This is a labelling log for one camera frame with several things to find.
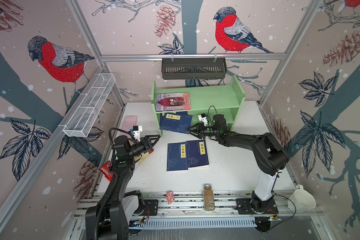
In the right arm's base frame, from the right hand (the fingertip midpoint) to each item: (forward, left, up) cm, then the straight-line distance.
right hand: (188, 132), depth 85 cm
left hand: (-9, +15, +7) cm, 19 cm away
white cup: (-31, -53, -8) cm, 62 cm away
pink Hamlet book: (+12, +11, +14) cm, 21 cm away
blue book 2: (-6, -6, -15) cm, 17 cm away
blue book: (-9, +7, -14) cm, 18 cm away
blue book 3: (+8, +8, 0) cm, 11 cm away
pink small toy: (-31, +9, -13) cm, 35 cm away
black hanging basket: (+47, -3, +13) cm, 48 cm away
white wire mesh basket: (-7, +52, +17) cm, 55 cm away
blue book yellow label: (+12, +8, 0) cm, 15 cm away
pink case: (+16, +44, -11) cm, 49 cm away
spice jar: (-31, -11, -11) cm, 35 cm away
